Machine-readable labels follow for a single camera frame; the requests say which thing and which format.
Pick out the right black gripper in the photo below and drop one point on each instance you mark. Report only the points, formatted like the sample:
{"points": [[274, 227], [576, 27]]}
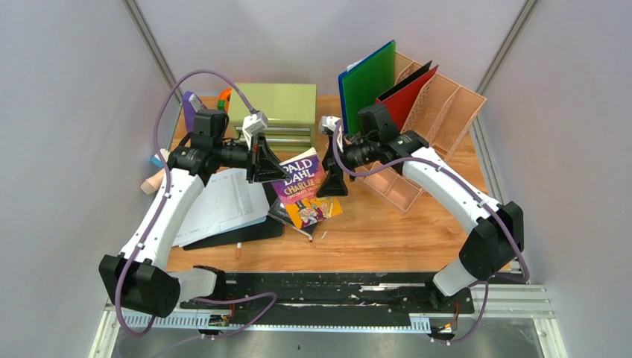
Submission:
{"points": [[333, 184]]}

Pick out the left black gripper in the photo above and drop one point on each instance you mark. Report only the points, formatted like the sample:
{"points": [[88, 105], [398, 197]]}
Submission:
{"points": [[261, 158]]}

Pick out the purple Roald Dahl book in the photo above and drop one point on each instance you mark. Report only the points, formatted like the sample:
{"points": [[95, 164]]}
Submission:
{"points": [[298, 193]]}

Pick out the black Moon and Sixpence book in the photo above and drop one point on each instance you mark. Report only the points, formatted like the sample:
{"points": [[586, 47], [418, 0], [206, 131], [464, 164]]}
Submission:
{"points": [[278, 212]]}

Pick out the red folder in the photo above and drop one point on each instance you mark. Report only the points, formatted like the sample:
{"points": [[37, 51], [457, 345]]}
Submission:
{"points": [[400, 98]]}

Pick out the peach file organizer rack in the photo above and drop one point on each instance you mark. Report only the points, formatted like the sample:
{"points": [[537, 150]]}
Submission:
{"points": [[442, 114]]}

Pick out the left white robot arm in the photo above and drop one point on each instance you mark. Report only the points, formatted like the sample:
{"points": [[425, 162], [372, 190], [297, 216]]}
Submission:
{"points": [[135, 278]]}

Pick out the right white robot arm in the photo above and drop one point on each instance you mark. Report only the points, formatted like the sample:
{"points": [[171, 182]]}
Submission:
{"points": [[495, 230]]}

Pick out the clipboard with white papers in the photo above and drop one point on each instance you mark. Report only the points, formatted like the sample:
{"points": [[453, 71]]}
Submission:
{"points": [[226, 202]]}

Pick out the black notebook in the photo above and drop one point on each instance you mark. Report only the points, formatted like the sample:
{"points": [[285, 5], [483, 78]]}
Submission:
{"points": [[264, 228]]}

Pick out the green drawer cabinet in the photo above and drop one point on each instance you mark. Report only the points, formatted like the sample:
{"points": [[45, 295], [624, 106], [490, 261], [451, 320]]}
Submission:
{"points": [[291, 112]]}

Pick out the orange tape dispenser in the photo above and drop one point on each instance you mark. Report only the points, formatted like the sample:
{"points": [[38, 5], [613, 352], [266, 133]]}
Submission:
{"points": [[224, 99]]}

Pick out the purple phone stand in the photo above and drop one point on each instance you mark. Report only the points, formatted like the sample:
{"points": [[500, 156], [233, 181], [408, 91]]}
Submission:
{"points": [[188, 112]]}

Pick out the green folder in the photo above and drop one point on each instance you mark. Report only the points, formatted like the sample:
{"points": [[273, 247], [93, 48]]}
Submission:
{"points": [[368, 91]]}

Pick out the grey phone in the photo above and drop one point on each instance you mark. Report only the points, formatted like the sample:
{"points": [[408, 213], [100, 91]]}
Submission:
{"points": [[196, 103]]}

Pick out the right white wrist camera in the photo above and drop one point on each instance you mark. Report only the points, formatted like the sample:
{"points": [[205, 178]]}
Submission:
{"points": [[328, 124]]}

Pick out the black mounting base plate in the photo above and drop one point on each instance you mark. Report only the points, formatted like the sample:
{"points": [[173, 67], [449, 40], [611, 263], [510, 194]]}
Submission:
{"points": [[351, 299]]}

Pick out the aluminium frame rail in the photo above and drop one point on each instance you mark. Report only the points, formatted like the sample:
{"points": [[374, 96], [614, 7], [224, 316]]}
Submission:
{"points": [[510, 320]]}

